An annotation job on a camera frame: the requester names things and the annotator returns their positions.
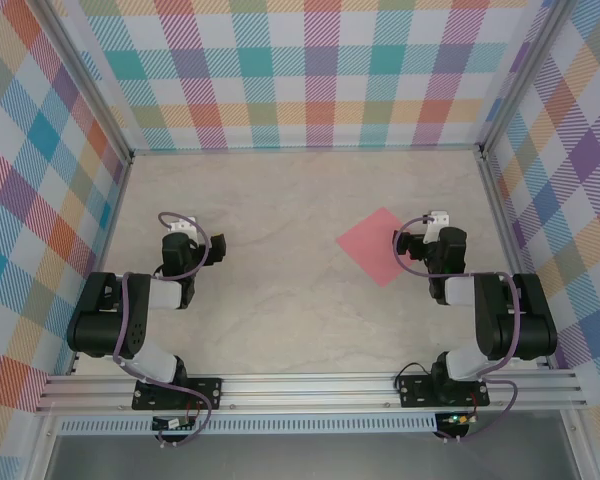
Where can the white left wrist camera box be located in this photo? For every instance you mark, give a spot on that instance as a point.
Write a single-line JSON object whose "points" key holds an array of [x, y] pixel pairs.
{"points": [[182, 225]]}

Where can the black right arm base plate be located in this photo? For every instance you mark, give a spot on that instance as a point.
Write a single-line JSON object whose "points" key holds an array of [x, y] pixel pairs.
{"points": [[415, 390]]}

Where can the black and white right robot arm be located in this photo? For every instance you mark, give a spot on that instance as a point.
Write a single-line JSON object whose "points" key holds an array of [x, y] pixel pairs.
{"points": [[530, 320]]}

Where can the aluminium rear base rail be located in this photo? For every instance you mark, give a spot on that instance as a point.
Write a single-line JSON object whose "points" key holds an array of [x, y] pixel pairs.
{"points": [[305, 149]]}

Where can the aluminium side base rail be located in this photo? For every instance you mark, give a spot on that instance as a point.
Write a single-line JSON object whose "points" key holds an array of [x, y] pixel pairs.
{"points": [[512, 250], [99, 265]]}

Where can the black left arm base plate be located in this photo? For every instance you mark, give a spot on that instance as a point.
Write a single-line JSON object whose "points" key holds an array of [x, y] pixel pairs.
{"points": [[205, 392]]}

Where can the aluminium frame post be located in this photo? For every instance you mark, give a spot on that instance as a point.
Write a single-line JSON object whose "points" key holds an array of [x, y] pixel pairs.
{"points": [[525, 75], [80, 75]]}

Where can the small circuit board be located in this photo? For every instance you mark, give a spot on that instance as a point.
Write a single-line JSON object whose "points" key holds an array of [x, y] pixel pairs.
{"points": [[172, 424], [457, 419]]}

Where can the pink square paper sheet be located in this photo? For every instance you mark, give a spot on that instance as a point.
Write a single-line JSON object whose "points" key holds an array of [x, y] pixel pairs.
{"points": [[370, 245]]}

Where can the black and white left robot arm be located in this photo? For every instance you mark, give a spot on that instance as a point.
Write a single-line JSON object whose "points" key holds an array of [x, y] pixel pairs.
{"points": [[105, 320]]}

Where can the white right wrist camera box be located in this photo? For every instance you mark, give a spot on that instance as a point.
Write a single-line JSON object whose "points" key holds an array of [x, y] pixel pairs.
{"points": [[439, 219]]}

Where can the aluminium mounting rail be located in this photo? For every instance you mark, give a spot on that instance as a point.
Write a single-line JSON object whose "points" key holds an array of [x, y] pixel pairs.
{"points": [[305, 390]]}

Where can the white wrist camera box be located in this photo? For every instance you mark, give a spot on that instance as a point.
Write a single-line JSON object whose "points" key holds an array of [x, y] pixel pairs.
{"points": [[439, 219], [182, 225]]}

